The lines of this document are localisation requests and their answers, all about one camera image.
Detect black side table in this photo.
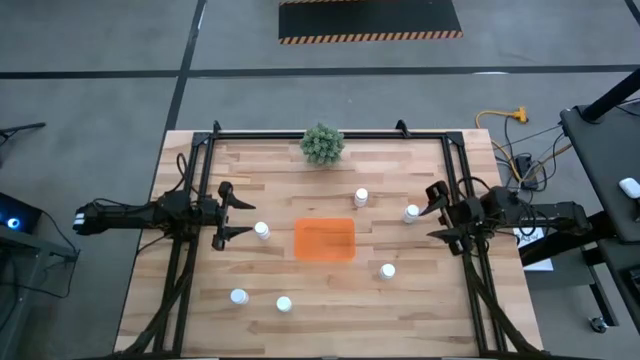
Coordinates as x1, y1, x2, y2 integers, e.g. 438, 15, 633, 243
558, 102, 640, 244

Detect black power strip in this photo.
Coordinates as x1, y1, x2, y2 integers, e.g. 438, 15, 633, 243
514, 153, 540, 190

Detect orange plastic basket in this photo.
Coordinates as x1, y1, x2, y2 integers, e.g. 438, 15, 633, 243
293, 217, 357, 262

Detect black hazard-striped floor mat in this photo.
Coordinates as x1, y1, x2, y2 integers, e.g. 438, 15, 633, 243
278, 0, 464, 46

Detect black table base frame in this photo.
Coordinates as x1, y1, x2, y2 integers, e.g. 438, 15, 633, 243
518, 214, 640, 336

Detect black computer with blue light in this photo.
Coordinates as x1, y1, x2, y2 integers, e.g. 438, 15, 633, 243
0, 192, 44, 236

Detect black floor cable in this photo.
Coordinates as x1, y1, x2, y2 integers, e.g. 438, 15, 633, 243
492, 117, 576, 201

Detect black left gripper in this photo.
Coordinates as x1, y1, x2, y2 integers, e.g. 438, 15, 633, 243
201, 180, 258, 252

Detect green artificial plant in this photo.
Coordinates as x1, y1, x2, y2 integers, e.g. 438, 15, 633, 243
299, 122, 346, 168

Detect white small device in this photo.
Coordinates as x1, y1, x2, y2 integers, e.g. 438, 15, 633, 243
618, 177, 640, 200

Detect white paper sheet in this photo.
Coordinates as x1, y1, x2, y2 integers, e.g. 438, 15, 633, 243
512, 227, 555, 273

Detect black tripod leg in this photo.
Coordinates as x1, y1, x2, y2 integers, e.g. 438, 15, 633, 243
0, 121, 47, 142

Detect grey metal desk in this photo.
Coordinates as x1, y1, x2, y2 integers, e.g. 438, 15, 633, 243
0, 232, 81, 360

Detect black aluminium table frame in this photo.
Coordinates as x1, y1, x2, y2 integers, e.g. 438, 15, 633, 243
119, 119, 546, 360

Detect black slanted pole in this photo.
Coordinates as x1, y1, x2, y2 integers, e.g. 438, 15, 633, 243
579, 67, 640, 123

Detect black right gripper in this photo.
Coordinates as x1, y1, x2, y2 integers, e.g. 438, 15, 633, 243
418, 180, 482, 258

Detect yellow extension cord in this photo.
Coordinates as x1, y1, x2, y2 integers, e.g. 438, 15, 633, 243
474, 105, 530, 184

